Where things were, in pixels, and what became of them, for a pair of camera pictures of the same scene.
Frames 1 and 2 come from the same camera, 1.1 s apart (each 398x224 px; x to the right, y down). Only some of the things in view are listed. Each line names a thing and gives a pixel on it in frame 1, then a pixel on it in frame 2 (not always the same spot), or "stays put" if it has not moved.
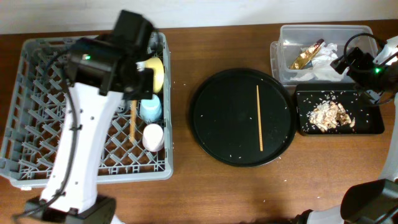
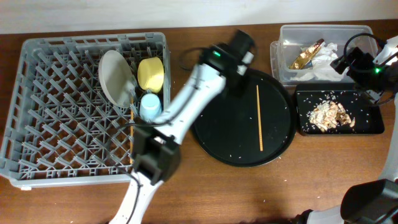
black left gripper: [148, 93] -> [231, 78]
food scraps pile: [328, 114] stays put
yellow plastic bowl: [157, 65] stays put
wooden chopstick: [259, 117] stays put
